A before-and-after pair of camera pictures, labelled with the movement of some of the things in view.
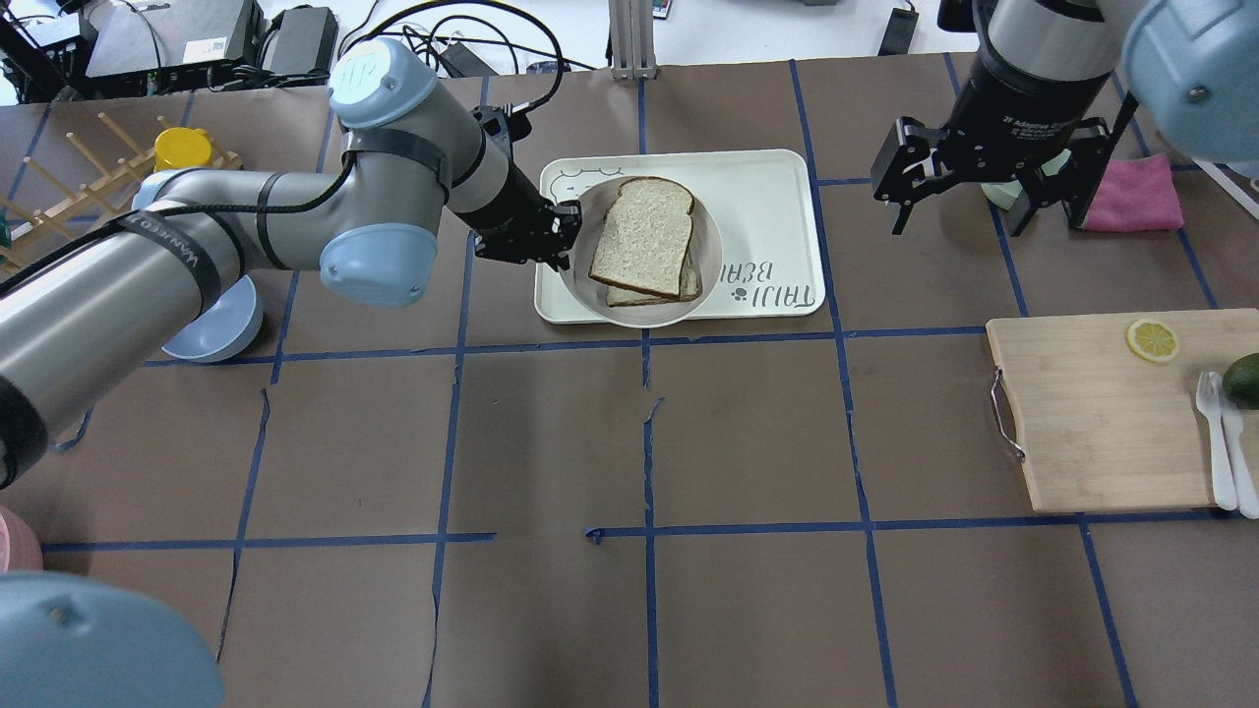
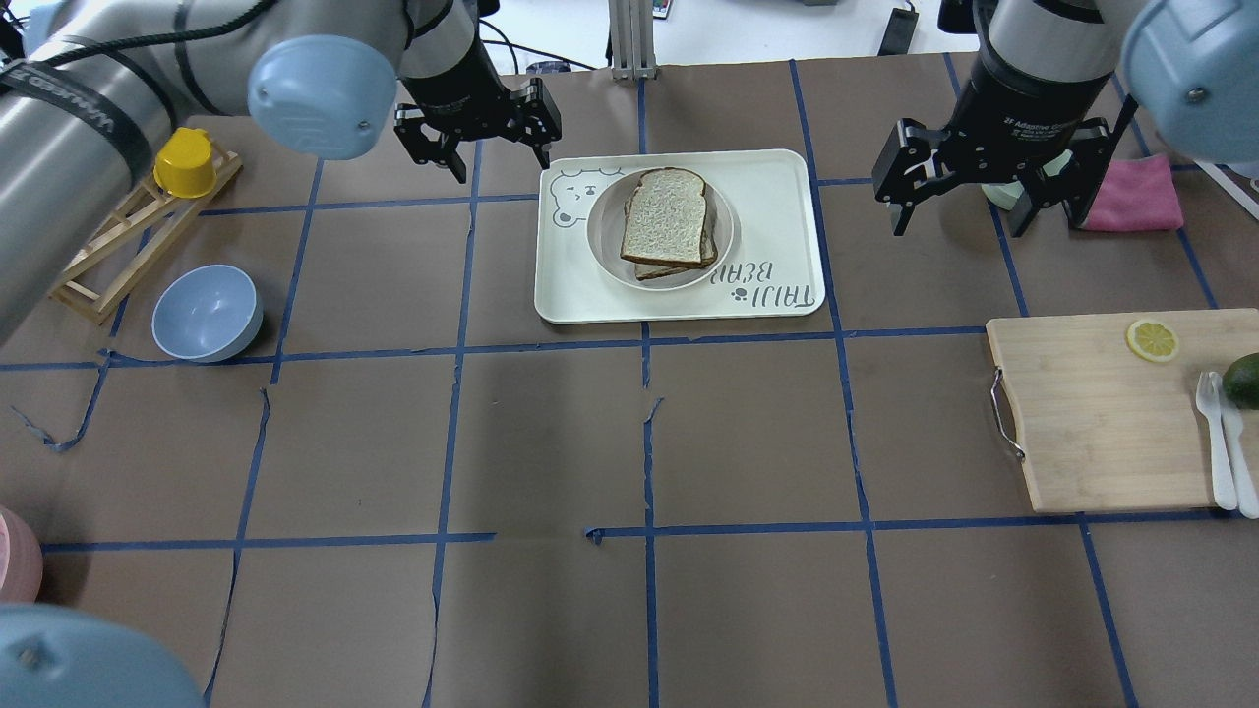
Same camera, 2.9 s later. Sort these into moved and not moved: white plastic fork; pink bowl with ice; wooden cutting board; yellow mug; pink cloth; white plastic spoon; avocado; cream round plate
Moved: cream round plate
Not moved: avocado; white plastic spoon; wooden cutting board; pink cloth; white plastic fork; pink bowl with ice; yellow mug
